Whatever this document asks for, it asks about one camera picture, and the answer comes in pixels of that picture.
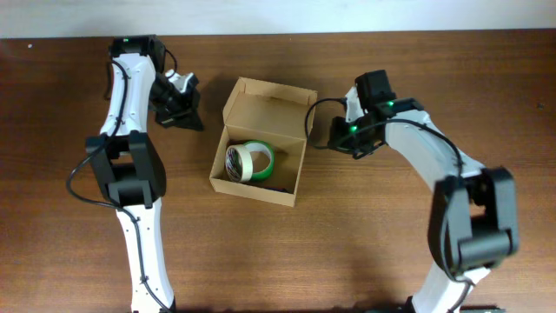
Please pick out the green tape roll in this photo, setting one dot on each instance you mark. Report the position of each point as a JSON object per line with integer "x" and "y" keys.
{"x": 262, "y": 159}

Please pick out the brown cardboard box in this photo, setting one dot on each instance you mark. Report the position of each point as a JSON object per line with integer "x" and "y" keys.
{"x": 273, "y": 113}

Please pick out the black silver marker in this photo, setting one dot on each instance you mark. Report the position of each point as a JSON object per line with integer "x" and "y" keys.
{"x": 282, "y": 190}

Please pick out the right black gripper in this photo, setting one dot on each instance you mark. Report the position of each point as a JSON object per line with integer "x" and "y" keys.
{"x": 337, "y": 141}

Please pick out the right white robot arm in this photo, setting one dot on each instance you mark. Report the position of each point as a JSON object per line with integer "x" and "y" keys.
{"x": 473, "y": 221}

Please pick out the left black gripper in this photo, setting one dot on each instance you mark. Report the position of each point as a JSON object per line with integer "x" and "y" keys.
{"x": 189, "y": 114}

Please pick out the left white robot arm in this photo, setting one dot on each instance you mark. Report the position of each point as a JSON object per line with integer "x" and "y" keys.
{"x": 128, "y": 170}

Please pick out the cream masking tape roll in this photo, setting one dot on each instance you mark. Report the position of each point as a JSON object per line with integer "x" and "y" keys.
{"x": 238, "y": 163}

